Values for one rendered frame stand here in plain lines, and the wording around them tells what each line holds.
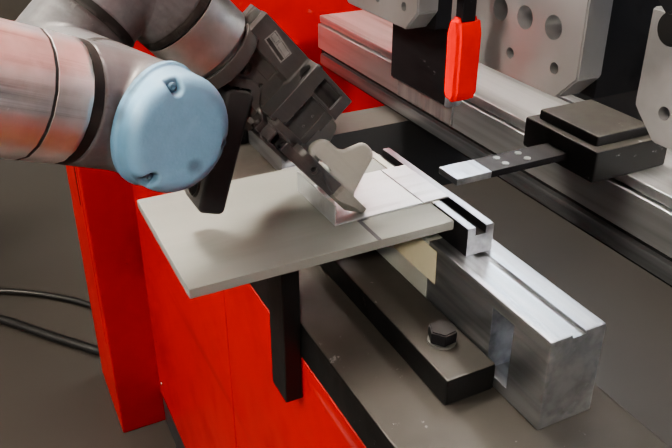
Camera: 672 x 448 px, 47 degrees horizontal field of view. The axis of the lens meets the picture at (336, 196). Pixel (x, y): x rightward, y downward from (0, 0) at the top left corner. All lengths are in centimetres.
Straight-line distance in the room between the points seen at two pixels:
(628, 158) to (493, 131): 24
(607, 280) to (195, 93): 224
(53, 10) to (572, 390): 51
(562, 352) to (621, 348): 166
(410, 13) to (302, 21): 97
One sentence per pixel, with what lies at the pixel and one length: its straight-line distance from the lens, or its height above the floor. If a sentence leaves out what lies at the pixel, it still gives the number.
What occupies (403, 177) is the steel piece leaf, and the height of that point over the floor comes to 100.
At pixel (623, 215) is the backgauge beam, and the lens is 93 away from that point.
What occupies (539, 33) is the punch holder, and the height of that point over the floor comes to 121.
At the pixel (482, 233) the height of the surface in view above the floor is 99.
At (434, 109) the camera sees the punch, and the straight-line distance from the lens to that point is 77.
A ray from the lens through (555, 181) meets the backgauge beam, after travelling 101.
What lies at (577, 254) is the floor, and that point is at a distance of 271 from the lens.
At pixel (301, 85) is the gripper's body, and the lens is 66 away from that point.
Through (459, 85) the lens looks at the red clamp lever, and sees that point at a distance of 59.
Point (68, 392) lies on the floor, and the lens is 216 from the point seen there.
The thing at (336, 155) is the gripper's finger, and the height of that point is 107.
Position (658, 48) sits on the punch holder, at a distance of 49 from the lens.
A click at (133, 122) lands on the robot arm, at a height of 120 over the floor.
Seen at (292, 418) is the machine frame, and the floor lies 72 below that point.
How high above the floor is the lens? 136
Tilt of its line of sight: 27 degrees down
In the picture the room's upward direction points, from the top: straight up
